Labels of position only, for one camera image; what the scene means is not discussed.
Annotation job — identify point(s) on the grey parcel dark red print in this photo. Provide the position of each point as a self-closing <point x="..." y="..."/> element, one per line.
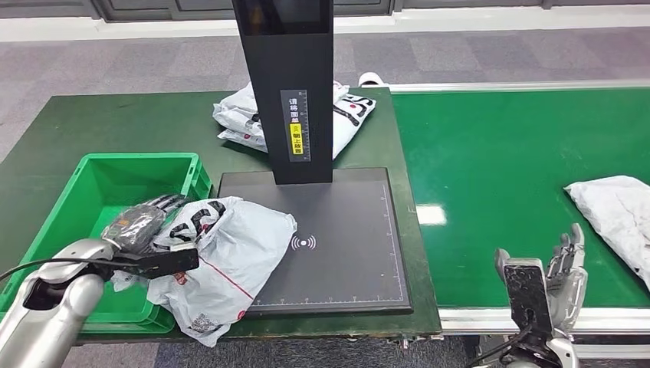
<point x="614" y="213"/>

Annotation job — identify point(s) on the green conveyor belt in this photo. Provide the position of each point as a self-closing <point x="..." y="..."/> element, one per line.
<point x="482" y="178"/>

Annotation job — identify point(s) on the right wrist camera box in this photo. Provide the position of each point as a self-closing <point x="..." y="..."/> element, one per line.
<point x="525" y="299"/>

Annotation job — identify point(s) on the black inbound scanning machine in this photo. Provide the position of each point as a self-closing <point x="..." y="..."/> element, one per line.
<point x="345" y="244"/>

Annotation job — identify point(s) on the green plastic crate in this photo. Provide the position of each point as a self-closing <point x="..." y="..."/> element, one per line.
<point x="132" y="172"/>

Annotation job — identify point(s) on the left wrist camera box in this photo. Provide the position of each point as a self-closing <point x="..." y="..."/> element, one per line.
<point x="172" y="263"/>

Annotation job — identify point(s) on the white parcel black lettering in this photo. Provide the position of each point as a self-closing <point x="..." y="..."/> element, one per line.
<point x="236" y="109"/>

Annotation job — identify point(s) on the white rounded object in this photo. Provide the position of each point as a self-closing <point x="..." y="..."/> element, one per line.
<point x="370" y="78"/>

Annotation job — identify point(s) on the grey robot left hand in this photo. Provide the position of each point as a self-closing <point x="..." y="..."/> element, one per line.
<point x="134" y="226"/>

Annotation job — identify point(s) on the white crumpled parcel red mark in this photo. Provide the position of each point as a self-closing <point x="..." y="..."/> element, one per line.
<point x="243" y="139"/>

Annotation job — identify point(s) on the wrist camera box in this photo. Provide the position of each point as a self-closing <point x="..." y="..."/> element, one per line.
<point x="172" y="263"/>
<point x="525" y="299"/>

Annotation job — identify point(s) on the white parcel red truck print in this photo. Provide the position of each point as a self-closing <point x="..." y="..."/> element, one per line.
<point x="233" y="254"/>

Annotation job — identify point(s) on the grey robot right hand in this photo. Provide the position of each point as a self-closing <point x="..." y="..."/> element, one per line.
<point x="566" y="284"/>

